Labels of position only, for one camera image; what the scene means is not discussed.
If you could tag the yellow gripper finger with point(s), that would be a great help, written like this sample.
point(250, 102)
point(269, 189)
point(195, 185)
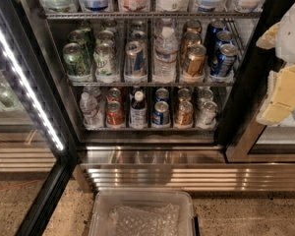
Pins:
point(267, 40)
point(280, 97)

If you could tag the clear front water bottle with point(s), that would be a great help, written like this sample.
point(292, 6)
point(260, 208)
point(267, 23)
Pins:
point(165, 56)

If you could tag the clear water bottle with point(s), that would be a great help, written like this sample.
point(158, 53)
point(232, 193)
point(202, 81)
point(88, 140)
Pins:
point(161, 23)
point(165, 56)

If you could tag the clear rear water bottle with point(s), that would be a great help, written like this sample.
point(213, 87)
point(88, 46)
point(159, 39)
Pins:
point(161, 23)

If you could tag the dark bottom juice bottle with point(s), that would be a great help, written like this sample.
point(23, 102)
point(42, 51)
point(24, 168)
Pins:
point(138, 111)

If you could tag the rear bottom water bottle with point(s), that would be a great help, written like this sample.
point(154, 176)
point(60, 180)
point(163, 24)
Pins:
point(94, 91)

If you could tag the small bottom water bottle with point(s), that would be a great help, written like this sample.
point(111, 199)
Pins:
point(90, 108)

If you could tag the gold middle can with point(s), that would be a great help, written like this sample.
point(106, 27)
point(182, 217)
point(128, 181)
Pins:
point(188, 38)

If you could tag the silver front bottom can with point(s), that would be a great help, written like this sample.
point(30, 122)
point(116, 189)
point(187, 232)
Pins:
point(207, 114)

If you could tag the gold front bottom can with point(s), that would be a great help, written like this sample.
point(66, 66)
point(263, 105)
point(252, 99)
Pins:
point(184, 114)

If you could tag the blue rear bottom can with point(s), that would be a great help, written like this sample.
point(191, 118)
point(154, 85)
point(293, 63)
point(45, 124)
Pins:
point(162, 94)

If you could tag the blue front bottom can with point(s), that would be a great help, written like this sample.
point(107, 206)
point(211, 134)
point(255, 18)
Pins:
point(160, 115)

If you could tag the silver blue rear can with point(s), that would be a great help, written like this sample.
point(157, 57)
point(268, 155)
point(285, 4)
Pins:
point(138, 25)

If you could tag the silver blue can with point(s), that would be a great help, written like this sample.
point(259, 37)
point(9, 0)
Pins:
point(139, 37)
point(138, 25)
point(135, 63)

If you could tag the silver blue middle can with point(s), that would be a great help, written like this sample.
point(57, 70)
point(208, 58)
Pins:
point(139, 37)

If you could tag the silver blue front can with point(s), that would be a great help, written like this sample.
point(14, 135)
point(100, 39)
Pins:
point(135, 63)

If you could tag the white green rear can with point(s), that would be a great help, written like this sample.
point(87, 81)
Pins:
point(110, 24)

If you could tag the white green can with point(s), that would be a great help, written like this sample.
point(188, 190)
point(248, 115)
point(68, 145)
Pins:
point(105, 64)
point(105, 37)
point(110, 24)

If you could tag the white green middle can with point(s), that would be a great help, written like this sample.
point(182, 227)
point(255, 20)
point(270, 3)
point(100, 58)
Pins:
point(105, 37)

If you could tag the orange rear bottom can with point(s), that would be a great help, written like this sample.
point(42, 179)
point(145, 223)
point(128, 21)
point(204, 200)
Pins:
point(114, 94)

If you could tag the orange can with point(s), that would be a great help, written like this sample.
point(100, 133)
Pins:
point(114, 113)
point(114, 94)

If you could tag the white green front can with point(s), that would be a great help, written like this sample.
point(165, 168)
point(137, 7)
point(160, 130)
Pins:
point(105, 64)

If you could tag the orange front bottom can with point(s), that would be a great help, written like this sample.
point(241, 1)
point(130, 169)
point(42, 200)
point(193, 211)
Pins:
point(114, 113)

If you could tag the bubble wrap sheet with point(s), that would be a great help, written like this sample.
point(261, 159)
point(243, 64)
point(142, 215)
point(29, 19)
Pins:
point(144, 220)

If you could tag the green rear soda can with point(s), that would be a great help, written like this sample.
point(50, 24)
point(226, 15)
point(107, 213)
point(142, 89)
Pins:
point(85, 26)

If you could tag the green soda can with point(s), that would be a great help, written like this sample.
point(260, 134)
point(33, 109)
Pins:
point(76, 63)
point(80, 37)
point(85, 26)

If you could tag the green middle soda can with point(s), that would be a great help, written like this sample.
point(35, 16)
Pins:
point(80, 37)

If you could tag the green front soda can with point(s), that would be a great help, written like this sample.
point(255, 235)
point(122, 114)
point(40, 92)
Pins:
point(76, 63)

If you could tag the clear plastic storage bin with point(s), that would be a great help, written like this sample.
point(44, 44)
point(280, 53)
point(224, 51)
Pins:
point(105, 201)

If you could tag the right fridge door frame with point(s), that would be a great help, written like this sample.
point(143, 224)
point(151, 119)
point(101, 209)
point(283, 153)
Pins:
point(244, 139)

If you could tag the middle wire shelf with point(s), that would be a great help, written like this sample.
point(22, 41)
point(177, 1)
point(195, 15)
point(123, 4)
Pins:
point(142, 84)

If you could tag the wire shelf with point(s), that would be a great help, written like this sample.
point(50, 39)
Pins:
point(146, 15)
point(142, 84)

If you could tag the top wire shelf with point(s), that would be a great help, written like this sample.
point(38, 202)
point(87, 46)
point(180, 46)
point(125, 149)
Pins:
point(146, 15)

